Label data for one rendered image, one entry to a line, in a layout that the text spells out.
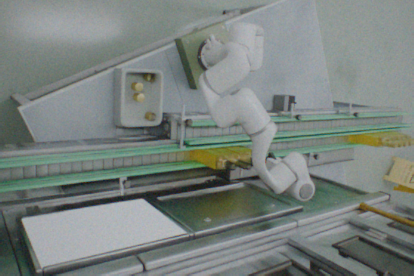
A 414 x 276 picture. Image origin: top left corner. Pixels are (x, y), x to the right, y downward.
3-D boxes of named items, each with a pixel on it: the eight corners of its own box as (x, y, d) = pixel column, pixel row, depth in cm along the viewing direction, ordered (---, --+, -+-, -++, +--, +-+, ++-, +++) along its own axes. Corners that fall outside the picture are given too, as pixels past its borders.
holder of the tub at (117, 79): (112, 136, 149) (120, 140, 143) (114, 67, 145) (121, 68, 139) (151, 134, 159) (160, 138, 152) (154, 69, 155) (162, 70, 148)
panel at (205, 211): (15, 226, 111) (35, 283, 84) (15, 217, 111) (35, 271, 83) (243, 186, 163) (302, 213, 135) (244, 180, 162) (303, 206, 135)
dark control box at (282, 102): (272, 109, 197) (283, 111, 190) (273, 94, 196) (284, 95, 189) (283, 109, 202) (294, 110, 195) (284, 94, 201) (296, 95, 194)
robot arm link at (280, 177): (263, 116, 115) (298, 167, 120) (231, 141, 113) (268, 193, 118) (275, 118, 107) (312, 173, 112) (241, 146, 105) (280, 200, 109)
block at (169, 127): (161, 137, 154) (169, 140, 149) (162, 114, 153) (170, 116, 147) (168, 136, 156) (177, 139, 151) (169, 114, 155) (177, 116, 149)
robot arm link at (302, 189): (280, 172, 109) (304, 152, 110) (263, 163, 119) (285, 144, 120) (303, 208, 114) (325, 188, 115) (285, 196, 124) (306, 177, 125)
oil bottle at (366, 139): (347, 140, 219) (392, 151, 196) (349, 132, 218) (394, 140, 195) (353, 140, 222) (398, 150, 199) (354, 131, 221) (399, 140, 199)
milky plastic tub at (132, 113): (113, 123, 148) (120, 127, 141) (114, 67, 144) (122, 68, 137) (152, 122, 158) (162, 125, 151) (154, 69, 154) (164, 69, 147)
